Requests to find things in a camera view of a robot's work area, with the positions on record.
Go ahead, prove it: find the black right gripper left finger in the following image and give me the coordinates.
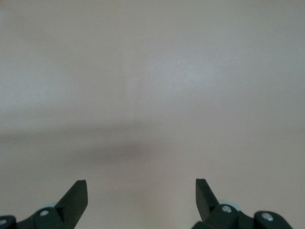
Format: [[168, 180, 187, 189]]
[[0, 180, 88, 229]]

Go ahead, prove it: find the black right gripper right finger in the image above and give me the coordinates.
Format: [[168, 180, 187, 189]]
[[192, 178, 293, 229]]

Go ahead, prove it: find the brown table mat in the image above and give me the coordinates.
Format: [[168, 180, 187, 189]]
[[0, 0, 305, 229]]

